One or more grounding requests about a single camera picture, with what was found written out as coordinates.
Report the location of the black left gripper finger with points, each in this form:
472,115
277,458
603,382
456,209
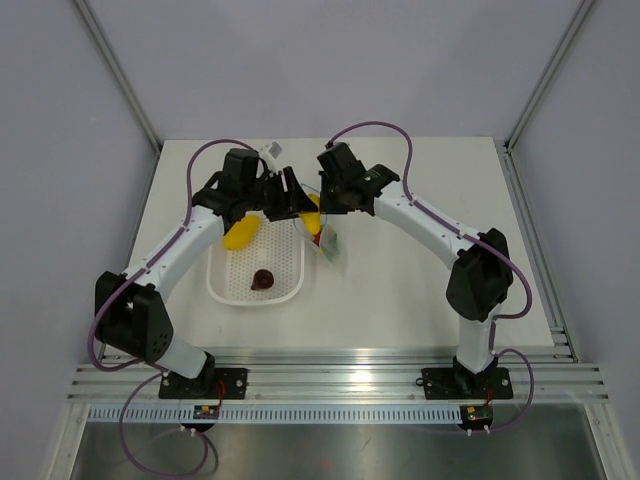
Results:
276,213
296,199

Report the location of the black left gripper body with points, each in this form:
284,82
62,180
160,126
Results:
266,193

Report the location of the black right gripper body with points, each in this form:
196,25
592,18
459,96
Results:
332,199

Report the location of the yellow toy pear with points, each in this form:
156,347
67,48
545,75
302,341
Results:
312,220

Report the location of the clear teal-zipper zip bag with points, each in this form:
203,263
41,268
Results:
340,265

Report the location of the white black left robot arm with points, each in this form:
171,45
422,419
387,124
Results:
131,313

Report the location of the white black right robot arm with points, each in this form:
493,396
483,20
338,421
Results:
479,275

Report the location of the dark red toy fruit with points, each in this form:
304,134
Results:
263,279

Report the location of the left small circuit board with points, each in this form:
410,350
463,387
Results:
206,412

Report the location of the small circuit board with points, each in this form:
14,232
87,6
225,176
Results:
478,418
206,412

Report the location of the right small circuit board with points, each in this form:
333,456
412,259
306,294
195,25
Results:
478,418

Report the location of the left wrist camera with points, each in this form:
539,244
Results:
271,151

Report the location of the right aluminium frame post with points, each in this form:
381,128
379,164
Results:
550,71

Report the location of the aluminium frame post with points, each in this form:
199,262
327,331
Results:
99,38
550,71

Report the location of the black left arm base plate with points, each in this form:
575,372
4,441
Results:
235,382

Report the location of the left aluminium frame post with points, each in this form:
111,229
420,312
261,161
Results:
99,38

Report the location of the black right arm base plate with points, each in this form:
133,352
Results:
435,385

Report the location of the white slotted cable duct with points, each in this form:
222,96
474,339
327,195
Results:
283,414

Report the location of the aluminium mounting rail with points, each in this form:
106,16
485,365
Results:
388,376

